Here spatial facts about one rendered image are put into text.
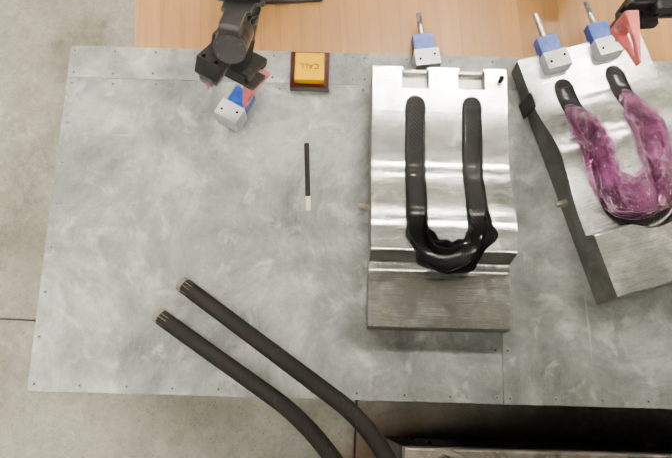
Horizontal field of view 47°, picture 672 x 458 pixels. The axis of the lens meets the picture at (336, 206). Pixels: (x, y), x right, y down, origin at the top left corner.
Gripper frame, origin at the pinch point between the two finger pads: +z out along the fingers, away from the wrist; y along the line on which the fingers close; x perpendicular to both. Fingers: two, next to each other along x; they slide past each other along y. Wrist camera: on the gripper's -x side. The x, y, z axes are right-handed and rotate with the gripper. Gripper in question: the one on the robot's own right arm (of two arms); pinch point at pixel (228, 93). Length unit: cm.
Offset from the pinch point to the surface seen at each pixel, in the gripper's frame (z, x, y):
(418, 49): -8.4, 28.3, 26.3
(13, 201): 96, 17, -71
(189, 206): 20.8, -11.4, 1.4
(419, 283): 12, -8, 48
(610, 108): -13, 32, 65
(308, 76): 0.6, 16.1, 9.3
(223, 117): 7.3, 1.3, -0.6
